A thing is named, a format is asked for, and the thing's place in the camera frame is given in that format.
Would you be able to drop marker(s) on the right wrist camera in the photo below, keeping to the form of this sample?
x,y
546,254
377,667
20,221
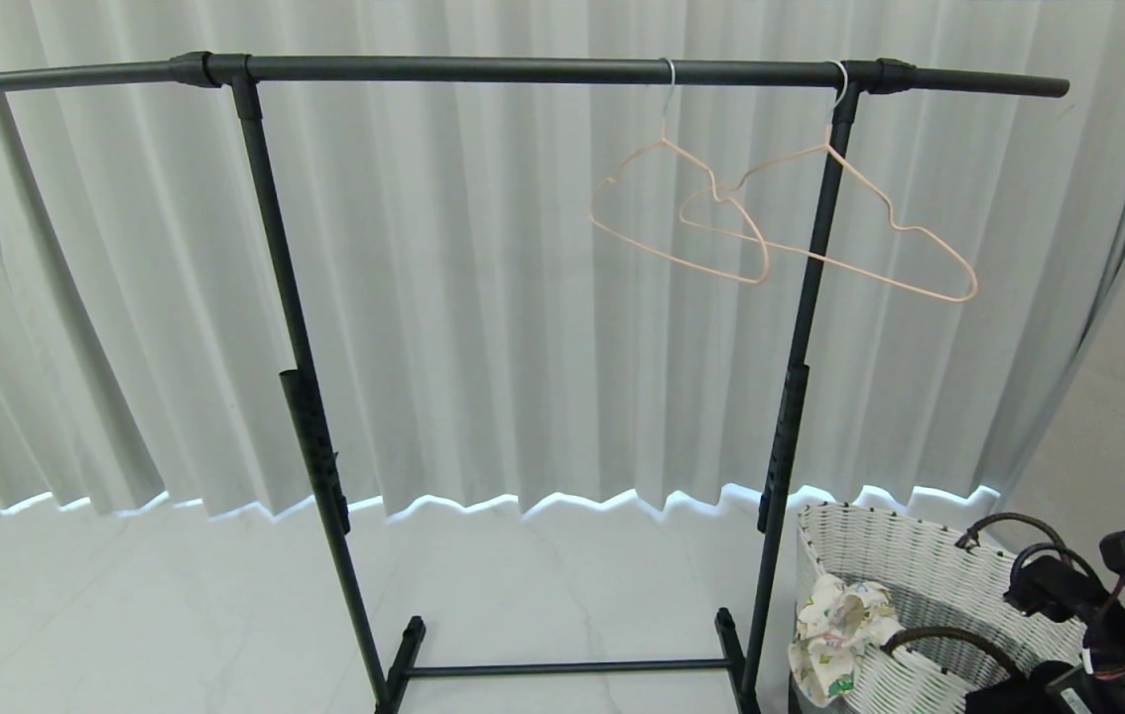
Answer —
x,y
1049,590

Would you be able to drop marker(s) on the black clothes rack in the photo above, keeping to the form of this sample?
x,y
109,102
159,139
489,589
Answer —
x,y
523,69

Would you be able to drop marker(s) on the pink clothes hanger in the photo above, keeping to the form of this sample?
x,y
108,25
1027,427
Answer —
x,y
900,284
672,252

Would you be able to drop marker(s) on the white laundry basket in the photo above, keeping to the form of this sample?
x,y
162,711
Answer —
x,y
900,555

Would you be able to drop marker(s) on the cream printed garment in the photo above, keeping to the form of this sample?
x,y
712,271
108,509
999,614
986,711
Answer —
x,y
840,625

